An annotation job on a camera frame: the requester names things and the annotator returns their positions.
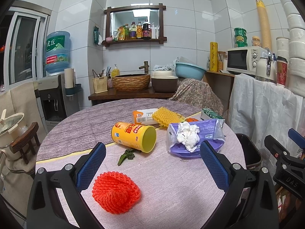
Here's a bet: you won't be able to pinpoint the red foam fruit net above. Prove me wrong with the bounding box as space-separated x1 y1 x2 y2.
92 172 141 214

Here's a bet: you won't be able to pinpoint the green white milk carton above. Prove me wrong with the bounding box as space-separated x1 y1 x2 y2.
200 108 224 120

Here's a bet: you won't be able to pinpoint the white tissue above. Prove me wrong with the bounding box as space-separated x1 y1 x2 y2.
176 122 200 152

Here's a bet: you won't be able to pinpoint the purple plastic wrapper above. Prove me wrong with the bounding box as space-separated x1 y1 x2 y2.
166 119 225 158

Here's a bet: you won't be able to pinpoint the yellow foam fruit net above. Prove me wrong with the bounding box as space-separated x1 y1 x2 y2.
152 107 186 128

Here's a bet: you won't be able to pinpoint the yellow chip can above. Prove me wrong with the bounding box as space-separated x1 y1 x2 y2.
111 122 157 153

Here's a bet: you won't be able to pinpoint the dark brown trash bin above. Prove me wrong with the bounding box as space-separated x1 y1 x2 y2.
236 133 262 170

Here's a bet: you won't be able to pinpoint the white plastic sheet cover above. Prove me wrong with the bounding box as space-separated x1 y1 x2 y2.
228 74 304 175

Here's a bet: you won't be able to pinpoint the small wooden stool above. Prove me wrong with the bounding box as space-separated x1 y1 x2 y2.
9 122 40 164

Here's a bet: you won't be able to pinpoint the cream electric kettle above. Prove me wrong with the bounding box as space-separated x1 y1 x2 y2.
255 48 277 83

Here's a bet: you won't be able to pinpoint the red paper cup stack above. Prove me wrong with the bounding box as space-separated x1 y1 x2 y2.
277 56 288 86

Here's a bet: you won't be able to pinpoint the purple grey tablecloth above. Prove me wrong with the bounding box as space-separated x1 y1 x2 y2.
36 99 224 228

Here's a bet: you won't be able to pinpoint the wooden side cabinet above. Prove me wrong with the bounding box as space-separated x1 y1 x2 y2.
203 71 235 112

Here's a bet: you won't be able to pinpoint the white microwave oven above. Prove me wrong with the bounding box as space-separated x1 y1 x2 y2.
227 46 267 76

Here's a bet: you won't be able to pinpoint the white pot glass lid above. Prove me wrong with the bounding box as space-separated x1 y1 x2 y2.
0 109 26 149

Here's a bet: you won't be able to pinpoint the green vegetable leaf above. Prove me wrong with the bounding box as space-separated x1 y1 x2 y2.
117 148 141 166

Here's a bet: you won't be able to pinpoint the tall tan paper cup stack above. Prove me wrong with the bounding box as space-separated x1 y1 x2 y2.
255 0 272 51

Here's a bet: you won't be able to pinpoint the floral cloth cover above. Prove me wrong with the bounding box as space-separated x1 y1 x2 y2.
170 77 224 115

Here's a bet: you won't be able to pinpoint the grey water dispenser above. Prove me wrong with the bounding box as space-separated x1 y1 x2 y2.
35 73 82 132

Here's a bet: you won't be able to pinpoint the green instant noodle bowls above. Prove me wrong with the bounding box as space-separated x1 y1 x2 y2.
234 27 248 48

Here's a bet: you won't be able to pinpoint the yellow roll package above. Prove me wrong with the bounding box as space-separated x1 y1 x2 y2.
209 42 218 72

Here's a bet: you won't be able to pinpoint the dark wooden counter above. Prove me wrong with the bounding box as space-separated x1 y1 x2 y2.
88 86 175 106

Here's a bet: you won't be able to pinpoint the light blue plastic basin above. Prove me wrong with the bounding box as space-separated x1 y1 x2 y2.
175 62 206 80

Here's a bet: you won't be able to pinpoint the white orange drink bottle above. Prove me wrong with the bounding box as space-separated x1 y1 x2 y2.
132 109 158 126

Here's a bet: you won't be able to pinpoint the beige chopstick holder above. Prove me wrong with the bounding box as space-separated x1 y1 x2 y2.
92 77 108 94

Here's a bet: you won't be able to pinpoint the brown rice cooker pot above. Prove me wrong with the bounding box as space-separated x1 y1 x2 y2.
151 70 178 93

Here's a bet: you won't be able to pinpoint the brown woven basin sink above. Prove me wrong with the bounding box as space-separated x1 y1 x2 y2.
112 74 150 92

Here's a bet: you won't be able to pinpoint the yellow soap bottle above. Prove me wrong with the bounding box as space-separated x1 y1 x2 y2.
111 65 120 78

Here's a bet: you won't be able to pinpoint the bronze faucet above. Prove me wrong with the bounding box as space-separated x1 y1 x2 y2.
139 61 149 74

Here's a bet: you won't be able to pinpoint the blue water jug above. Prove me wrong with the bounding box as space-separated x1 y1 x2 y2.
45 31 71 74

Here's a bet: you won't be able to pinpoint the dark soy sauce bottle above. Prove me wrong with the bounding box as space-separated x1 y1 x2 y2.
142 19 151 39

